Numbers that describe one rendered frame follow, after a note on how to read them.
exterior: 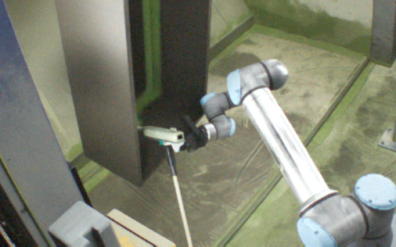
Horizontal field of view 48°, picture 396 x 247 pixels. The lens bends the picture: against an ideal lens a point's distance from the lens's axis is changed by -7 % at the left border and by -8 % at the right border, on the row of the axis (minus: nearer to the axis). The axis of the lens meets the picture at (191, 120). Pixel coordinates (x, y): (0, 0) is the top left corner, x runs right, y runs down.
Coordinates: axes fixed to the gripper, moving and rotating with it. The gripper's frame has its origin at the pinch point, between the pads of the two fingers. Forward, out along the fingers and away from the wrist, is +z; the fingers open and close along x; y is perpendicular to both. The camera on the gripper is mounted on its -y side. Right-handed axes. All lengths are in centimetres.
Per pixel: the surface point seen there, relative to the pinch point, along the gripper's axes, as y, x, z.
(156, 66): -29, 47, -28
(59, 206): -10, -66, 70
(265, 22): -42, 125, -185
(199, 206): 51, 32, -32
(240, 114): 16, 69, -98
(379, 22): -34, 20, -206
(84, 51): -45, -4, 31
